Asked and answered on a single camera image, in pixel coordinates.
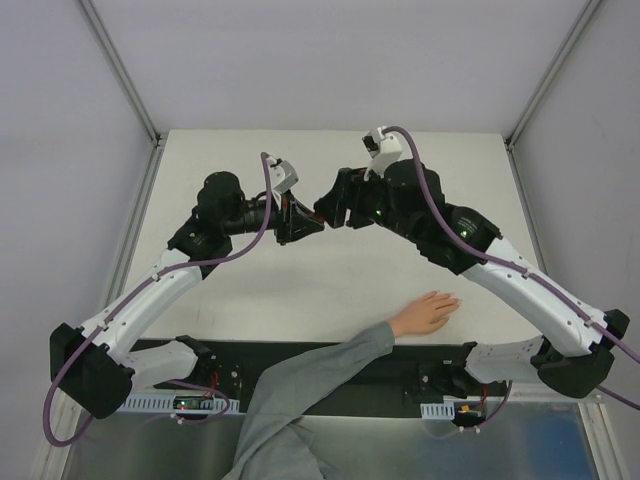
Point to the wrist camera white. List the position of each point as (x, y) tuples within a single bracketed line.
[(283, 176), (384, 149)]

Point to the mannequin hand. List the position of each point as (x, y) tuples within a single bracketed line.
[(424, 315)]

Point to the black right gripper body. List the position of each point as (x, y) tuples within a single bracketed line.
[(343, 198)]

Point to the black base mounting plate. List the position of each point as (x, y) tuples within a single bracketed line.
[(359, 378)]

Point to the aluminium frame post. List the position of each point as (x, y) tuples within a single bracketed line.
[(568, 45), (119, 71)]

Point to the grey sleeved forearm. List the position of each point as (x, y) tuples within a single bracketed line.
[(271, 445)]

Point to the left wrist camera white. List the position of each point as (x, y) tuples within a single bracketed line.
[(283, 176)]

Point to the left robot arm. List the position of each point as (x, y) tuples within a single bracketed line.
[(94, 364)]

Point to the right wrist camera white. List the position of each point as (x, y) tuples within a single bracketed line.
[(384, 149)]

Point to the red nail polish bottle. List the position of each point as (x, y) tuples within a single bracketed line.
[(319, 218)]

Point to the aluminium frame post left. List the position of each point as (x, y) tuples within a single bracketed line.
[(119, 71)]

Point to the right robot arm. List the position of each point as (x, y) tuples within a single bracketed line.
[(573, 352)]

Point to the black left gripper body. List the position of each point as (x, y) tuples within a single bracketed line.
[(285, 218)]

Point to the aluminium frame post right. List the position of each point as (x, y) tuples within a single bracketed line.
[(568, 45)]

